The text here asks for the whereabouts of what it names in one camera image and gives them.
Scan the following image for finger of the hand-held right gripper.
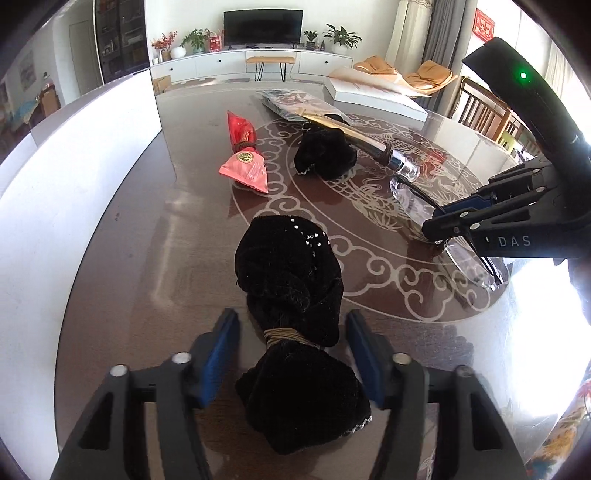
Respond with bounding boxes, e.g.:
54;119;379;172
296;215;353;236
421;187;573;243
431;159;561;217

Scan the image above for dark glass display cabinet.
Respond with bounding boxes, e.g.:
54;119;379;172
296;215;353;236
95;0;151;84

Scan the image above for small black velvet scrunchie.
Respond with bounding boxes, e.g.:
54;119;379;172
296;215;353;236
294;127;358;181

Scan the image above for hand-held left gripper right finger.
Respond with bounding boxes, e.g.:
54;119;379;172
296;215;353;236
345;309;529;480

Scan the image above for phone case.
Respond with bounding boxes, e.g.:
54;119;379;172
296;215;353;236
255;89;346;124

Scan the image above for wooden slatted chair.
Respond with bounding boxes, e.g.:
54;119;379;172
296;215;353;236
455;76;522;139

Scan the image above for bushy green potted plant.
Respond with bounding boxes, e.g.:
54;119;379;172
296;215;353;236
181;28;212;54

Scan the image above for wooden dining chair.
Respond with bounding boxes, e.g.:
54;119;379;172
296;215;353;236
39;85;61;116

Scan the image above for white sheer curtain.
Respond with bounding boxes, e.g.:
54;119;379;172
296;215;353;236
385;0;435;70

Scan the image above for red wall decoration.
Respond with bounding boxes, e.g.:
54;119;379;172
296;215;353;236
475;8;496;40

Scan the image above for large black velvet hair bow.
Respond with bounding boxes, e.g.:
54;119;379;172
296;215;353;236
235;213;372;457

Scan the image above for white television cabinet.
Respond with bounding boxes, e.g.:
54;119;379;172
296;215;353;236
151;48;354;84

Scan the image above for flat white box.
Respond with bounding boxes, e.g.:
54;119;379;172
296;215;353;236
323;74;428;123

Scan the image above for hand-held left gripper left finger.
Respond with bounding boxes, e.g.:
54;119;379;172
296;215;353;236
48;307;241;480

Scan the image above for framed wall painting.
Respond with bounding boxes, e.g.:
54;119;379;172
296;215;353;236
18;50;37;86

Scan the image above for orange lounge chair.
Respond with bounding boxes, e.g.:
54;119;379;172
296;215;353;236
353;55;458;97

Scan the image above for large white cardboard box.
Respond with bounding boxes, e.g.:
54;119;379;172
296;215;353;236
0;67;176;444

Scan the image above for large leafy potted plant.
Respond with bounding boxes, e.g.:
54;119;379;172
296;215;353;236
322;24;363;55

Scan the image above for red flowers in vase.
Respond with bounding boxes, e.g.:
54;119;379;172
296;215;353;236
151;31;178;63

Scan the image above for black television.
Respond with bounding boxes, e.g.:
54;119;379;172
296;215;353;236
223;8;304;47

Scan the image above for white door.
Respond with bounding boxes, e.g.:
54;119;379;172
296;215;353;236
69;21;103;93

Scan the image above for glossy curved stick clear cap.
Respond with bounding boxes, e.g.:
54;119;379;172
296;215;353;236
299;113;421;182

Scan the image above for red snack packet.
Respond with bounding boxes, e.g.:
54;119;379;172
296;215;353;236
218;110;269;193

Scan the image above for wooden bench metal legs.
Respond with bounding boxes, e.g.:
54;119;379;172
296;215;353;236
246;55;296;83

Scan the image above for grey curtain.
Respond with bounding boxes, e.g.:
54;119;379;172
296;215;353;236
422;0;478;109

